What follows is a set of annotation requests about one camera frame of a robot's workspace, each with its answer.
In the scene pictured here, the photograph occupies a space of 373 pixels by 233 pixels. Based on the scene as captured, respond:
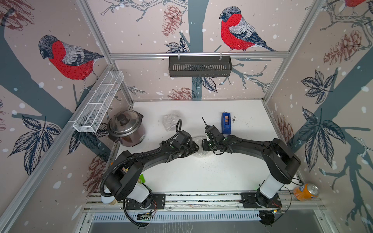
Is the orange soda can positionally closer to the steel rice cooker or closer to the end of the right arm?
the end of the right arm

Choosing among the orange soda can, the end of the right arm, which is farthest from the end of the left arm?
the orange soda can

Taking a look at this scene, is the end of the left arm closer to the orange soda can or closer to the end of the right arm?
the end of the right arm

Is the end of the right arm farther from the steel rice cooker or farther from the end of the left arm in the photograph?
the steel rice cooker

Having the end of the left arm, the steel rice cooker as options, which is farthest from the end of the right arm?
the steel rice cooker

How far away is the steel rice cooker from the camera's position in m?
0.84

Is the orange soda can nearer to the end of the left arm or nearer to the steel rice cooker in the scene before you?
the end of the left arm
